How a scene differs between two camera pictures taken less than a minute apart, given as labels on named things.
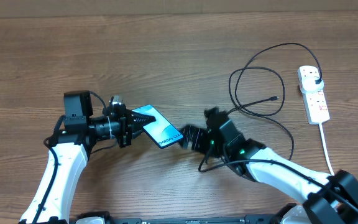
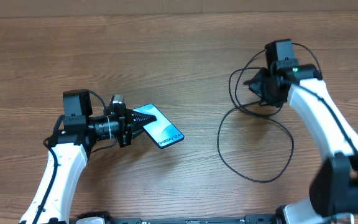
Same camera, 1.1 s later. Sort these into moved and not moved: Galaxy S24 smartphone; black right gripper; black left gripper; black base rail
Moved: black right gripper
Not moved: black left gripper; black base rail; Galaxy S24 smartphone
